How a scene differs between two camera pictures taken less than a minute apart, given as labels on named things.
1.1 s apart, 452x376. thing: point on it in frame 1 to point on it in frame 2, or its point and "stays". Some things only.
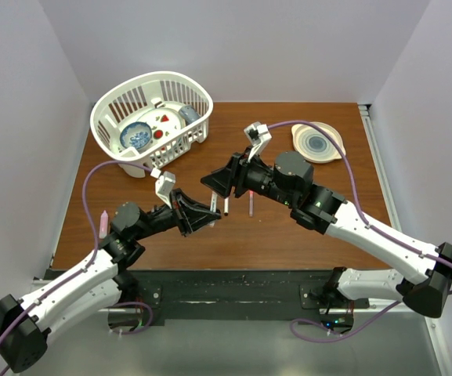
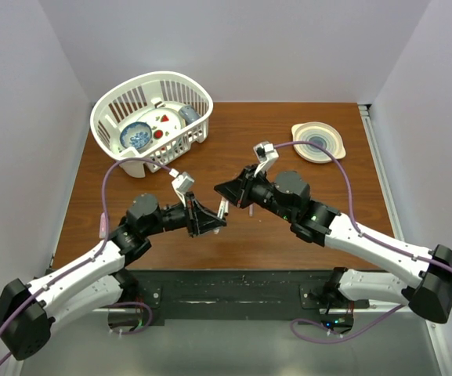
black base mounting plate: (152, 292) stays
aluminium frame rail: (432, 327) stays
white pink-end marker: (214, 200) to (220, 212)
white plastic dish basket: (124, 103) stays
